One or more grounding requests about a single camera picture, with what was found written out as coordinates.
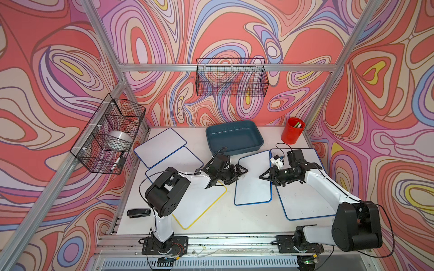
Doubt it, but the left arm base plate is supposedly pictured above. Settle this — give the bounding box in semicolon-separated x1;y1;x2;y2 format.
139;235;189;256

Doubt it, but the blue whiteboard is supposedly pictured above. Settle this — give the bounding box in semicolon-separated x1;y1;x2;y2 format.
270;148;324;169
134;128;187;168
145;147;204;182
276;182;336;221

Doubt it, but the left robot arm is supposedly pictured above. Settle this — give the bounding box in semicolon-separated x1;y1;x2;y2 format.
144;152;249;243

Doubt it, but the wire basket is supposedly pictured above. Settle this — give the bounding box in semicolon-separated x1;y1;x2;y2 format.
70;94;146;175
196;56;269;97

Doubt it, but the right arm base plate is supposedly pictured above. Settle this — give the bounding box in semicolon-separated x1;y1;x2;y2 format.
271;235;324;254

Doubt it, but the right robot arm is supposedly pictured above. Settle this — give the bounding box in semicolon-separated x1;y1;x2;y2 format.
259;150;383;252

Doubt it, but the silver tape roll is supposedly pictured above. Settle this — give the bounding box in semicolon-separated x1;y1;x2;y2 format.
106;131;133;151

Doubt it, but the smudged blue-framed whiteboard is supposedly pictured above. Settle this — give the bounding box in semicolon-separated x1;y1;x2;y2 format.
234;151;272;206

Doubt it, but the yellow-framed whiteboard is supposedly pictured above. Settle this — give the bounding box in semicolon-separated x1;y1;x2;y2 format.
172;182;227;230

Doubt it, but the marker in wire basket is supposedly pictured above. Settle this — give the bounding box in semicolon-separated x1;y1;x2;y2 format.
110;157;125;173

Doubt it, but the back wire basket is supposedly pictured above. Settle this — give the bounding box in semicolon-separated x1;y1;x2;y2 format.
196;56;269;97

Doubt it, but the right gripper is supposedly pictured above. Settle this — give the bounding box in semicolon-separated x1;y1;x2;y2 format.
259;165;300;186

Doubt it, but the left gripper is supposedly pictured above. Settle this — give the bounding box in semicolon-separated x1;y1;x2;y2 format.
216;164;248;186

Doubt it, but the left wire basket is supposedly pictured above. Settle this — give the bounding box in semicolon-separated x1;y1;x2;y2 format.
70;94;146;175

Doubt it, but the teal plastic storage box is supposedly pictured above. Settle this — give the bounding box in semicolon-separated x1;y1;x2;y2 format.
205;120;264;156

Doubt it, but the red plastic cup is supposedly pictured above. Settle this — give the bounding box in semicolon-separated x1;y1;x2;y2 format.
281;117;305;145

